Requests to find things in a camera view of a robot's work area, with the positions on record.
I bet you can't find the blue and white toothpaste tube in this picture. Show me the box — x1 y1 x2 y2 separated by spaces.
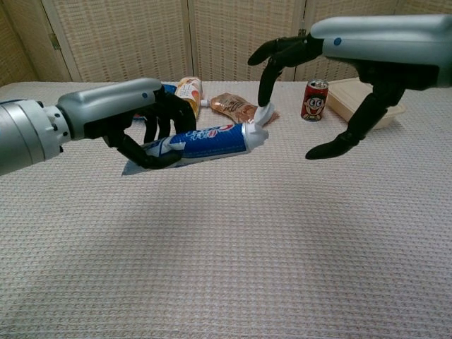
121 102 276 177

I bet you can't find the red cartoon face can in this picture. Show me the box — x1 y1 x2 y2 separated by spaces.
300 79 329 122

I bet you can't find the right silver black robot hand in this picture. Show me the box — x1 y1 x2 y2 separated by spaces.
247 13 452 160

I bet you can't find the beige lidded food container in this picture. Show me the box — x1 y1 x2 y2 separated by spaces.
326 78 406 130

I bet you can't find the orange drink bottle white cap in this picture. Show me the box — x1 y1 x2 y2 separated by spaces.
174 77 204 119

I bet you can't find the woven folding screen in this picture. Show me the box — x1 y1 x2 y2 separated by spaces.
0 0 452 88

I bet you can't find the white woven tablecloth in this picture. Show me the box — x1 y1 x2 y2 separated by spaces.
0 80 452 339

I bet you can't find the brown spout pouch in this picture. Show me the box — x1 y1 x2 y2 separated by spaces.
201 92 280 126

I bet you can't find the blue snack bag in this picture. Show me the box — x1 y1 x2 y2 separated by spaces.
132 83 178 124

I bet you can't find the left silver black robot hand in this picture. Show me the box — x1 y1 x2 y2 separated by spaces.
56 78 197 170

